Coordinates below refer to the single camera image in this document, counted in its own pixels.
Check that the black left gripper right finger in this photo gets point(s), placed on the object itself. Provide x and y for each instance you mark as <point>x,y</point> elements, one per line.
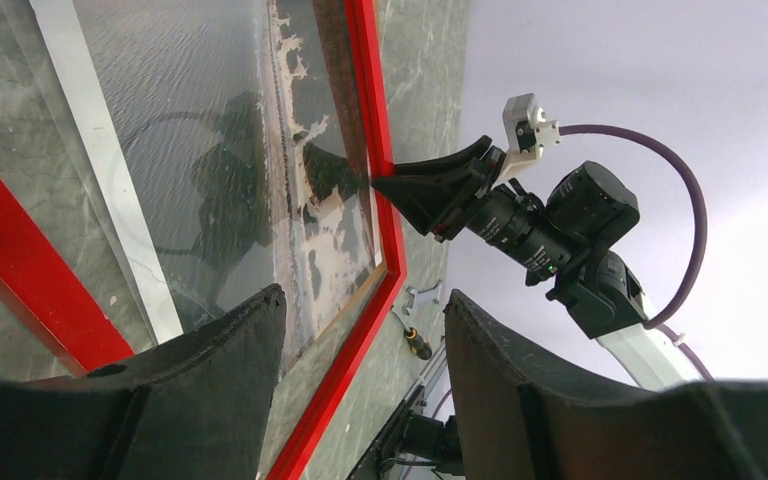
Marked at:
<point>523,412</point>

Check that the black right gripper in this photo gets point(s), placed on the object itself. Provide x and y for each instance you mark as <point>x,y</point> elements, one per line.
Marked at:
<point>441,197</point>

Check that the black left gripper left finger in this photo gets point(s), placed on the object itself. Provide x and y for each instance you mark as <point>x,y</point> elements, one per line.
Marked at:
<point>195,407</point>

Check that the yellow black screwdriver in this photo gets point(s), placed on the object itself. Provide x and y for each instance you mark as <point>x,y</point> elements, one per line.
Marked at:
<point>417,344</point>

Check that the red picture frame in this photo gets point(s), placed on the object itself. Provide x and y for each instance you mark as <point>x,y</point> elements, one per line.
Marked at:
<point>163,161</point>

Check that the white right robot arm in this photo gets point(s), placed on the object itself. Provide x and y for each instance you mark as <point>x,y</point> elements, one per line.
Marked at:
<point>597,289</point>

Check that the silver open-end wrench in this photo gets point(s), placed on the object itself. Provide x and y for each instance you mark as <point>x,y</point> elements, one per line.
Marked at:
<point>417,297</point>

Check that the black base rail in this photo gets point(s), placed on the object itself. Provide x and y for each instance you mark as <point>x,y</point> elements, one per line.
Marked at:
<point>411,438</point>

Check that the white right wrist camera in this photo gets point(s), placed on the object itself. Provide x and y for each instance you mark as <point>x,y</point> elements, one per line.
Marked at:
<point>529,132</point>

